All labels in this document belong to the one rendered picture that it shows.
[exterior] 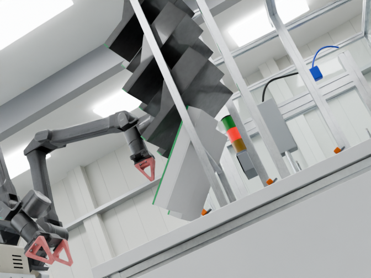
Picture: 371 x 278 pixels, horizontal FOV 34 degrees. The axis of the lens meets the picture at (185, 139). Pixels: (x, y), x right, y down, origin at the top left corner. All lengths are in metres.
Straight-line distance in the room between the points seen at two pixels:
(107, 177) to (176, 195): 9.76
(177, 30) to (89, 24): 6.15
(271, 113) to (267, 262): 1.98
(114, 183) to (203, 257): 10.03
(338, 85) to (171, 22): 1.68
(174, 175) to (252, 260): 0.43
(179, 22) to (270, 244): 0.74
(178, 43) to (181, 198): 0.45
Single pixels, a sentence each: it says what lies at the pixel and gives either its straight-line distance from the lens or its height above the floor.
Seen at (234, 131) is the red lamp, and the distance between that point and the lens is 2.30.
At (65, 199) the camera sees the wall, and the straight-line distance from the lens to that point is 11.74.
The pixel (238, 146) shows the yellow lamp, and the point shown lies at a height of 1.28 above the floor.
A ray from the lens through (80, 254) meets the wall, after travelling 11.44.
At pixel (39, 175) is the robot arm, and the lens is 2.37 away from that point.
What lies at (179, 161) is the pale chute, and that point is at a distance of 1.60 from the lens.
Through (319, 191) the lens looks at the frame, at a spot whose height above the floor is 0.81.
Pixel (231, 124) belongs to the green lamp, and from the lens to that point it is 2.31.
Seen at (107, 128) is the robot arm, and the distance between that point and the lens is 2.21.
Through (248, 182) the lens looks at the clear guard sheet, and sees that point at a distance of 3.44.
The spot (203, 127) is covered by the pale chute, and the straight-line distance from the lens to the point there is 1.65.
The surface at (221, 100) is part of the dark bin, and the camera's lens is 1.86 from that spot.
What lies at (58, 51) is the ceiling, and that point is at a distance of 8.15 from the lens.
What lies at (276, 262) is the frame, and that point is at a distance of 1.25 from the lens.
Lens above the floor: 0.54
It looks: 22 degrees up
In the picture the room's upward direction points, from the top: 23 degrees counter-clockwise
